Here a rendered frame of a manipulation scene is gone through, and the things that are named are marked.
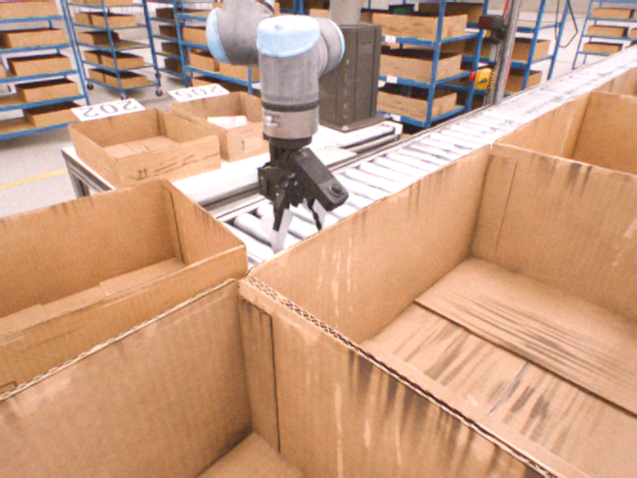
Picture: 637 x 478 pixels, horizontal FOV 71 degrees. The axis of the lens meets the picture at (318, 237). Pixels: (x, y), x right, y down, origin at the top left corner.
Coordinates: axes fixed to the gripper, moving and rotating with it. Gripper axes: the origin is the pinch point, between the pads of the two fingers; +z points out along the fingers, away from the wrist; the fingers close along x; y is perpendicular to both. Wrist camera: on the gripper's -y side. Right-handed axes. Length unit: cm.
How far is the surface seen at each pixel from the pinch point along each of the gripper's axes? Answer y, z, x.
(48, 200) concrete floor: 247, 80, -18
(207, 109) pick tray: 90, 0, -41
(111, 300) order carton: -6.5, -11.0, 36.1
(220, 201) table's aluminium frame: 44.6, 11.0, -12.4
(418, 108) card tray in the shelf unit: 79, 20, -166
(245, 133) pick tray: 53, -2, -29
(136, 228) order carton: 20.5, -3.7, 21.0
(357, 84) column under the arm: 51, -9, -78
